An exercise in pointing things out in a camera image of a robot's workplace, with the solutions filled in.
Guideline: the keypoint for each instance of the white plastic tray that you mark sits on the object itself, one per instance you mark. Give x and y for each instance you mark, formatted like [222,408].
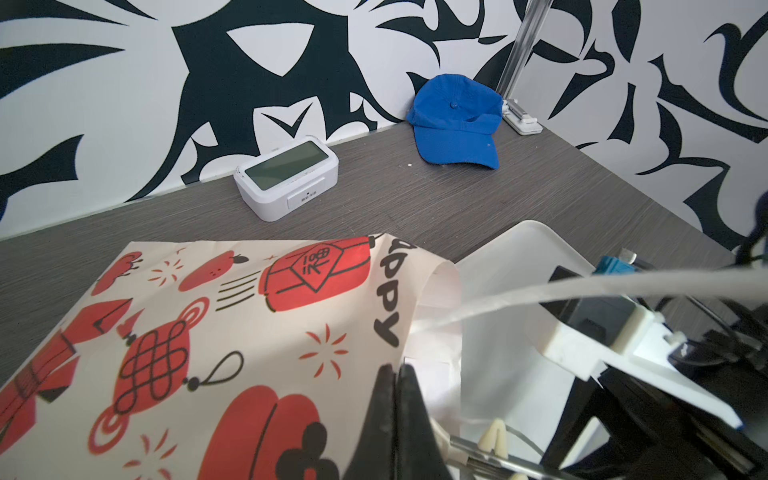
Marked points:
[502,374]

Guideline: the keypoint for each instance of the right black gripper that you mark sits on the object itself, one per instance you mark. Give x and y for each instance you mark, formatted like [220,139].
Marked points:
[614,425]

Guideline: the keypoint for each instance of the blue baseball cap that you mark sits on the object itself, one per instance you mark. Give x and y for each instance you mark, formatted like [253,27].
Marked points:
[454,119]

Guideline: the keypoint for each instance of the red white paper bag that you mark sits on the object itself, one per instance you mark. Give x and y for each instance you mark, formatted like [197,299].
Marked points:
[220,360]

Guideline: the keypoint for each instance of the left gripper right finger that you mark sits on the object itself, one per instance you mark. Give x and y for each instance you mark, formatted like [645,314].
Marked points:
[417,454]

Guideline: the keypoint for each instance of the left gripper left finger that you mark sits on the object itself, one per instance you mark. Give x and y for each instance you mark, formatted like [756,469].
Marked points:
[375,453]

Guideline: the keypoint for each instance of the white digital clock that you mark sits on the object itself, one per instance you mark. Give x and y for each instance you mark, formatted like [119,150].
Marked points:
[277,183]

